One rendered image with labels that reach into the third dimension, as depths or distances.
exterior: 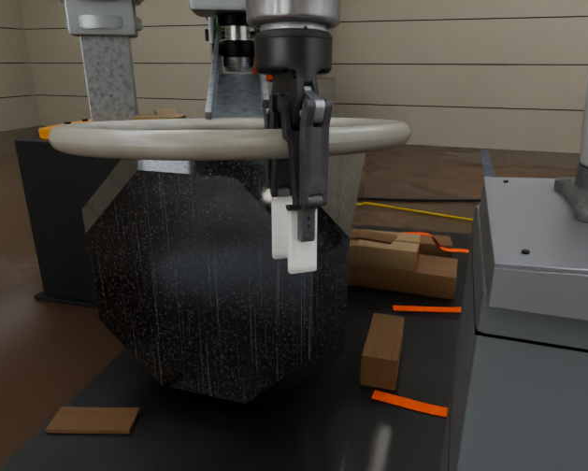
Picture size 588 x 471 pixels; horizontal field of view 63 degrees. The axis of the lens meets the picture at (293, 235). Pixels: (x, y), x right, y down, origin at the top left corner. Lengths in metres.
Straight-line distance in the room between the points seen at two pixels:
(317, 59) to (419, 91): 6.09
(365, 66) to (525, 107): 2.01
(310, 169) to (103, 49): 1.91
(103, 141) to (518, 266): 0.45
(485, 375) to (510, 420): 0.07
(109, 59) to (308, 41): 1.87
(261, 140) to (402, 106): 6.12
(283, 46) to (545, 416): 0.54
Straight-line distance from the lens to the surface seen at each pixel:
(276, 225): 0.53
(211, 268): 1.36
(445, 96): 6.54
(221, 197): 1.27
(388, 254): 2.31
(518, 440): 0.75
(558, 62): 6.60
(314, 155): 0.44
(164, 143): 0.49
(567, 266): 0.58
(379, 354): 1.68
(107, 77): 2.30
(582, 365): 0.69
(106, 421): 1.67
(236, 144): 0.48
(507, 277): 0.58
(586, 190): 0.78
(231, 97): 1.12
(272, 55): 0.47
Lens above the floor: 1.06
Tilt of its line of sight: 20 degrees down
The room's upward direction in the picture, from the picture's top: straight up
